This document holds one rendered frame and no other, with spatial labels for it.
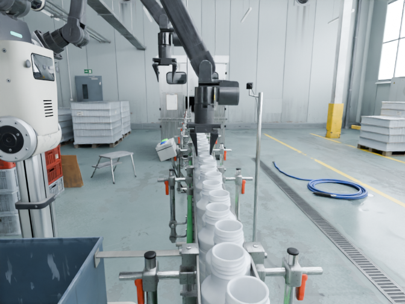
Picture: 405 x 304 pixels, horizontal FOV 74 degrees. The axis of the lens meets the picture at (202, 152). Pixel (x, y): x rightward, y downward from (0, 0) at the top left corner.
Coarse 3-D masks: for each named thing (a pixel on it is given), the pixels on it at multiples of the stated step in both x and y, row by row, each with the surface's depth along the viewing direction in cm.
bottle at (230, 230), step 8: (216, 224) 35; (224, 224) 36; (232, 224) 36; (240, 224) 35; (216, 232) 34; (224, 232) 33; (232, 232) 33; (240, 232) 34; (216, 240) 34; (224, 240) 33; (232, 240) 33; (240, 240) 34; (208, 256) 35; (248, 256) 35; (208, 264) 34; (248, 264) 34; (208, 272) 35; (248, 272) 34
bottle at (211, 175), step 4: (208, 172) 59; (212, 172) 59; (216, 172) 59; (208, 176) 56; (212, 176) 56; (216, 176) 56; (220, 176) 57; (220, 180) 57; (200, 192) 59; (200, 196) 58
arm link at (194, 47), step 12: (168, 0) 70; (180, 0) 70; (168, 12) 70; (180, 12) 70; (180, 24) 71; (192, 24) 71; (180, 36) 72; (192, 36) 72; (192, 48) 72; (204, 48) 72; (192, 60) 72
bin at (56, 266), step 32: (0, 256) 73; (32, 256) 74; (64, 256) 74; (96, 256) 68; (128, 256) 68; (160, 256) 69; (0, 288) 75; (32, 288) 76; (64, 288) 76; (96, 288) 69
